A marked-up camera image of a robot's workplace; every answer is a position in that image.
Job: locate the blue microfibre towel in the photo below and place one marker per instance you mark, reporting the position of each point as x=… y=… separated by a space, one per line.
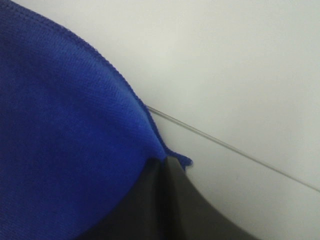
x=74 y=137

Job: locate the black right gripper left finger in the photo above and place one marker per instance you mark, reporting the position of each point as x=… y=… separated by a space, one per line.
x=141 y=215

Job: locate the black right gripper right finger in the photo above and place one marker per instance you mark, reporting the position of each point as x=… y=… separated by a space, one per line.
x=189 y=215

